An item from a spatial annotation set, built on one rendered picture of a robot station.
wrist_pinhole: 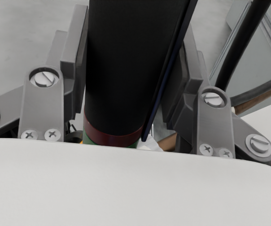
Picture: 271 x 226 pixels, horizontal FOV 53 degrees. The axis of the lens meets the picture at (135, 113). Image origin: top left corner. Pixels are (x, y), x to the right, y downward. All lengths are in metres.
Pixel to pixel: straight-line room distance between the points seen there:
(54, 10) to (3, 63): 0.91
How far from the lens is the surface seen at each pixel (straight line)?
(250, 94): 0.29
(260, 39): 1.47
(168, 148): 0.23
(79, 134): 0.41
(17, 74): 2.34
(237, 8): 3.30
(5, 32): 2.77
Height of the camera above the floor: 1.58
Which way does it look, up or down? 49 degrees down
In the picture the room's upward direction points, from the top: 15 degrees clockwise
